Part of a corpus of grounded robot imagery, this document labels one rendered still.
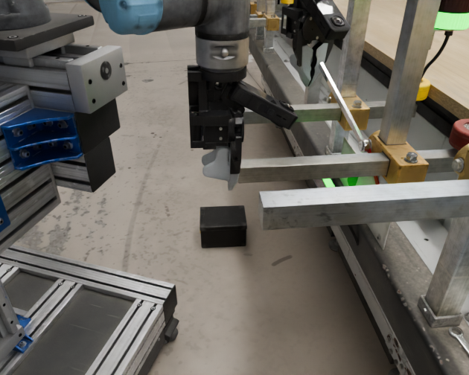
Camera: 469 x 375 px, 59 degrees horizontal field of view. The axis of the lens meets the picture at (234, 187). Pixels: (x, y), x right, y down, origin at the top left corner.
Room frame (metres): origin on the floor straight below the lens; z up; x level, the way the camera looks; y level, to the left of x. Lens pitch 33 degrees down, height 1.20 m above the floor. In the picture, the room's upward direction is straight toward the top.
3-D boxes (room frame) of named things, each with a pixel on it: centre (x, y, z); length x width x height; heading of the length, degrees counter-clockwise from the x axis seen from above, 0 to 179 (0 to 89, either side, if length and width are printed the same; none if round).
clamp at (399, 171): (0.65, -0.29, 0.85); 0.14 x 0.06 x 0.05; 6
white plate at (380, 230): (0.69, -0.25, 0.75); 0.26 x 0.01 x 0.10; 6
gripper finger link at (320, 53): (0.88, -0.16, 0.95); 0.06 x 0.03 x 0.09; 26
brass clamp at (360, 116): (0.89, -0.26, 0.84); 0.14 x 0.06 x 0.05; 6
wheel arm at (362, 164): (0.62, -0.22, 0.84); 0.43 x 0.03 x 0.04; 96
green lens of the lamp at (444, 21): (0.67, -0.33, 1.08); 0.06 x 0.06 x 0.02
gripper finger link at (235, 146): (0.58, 0.00, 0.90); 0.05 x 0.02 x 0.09; 6
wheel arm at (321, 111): (0.87, -0.19, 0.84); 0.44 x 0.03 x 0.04; 96
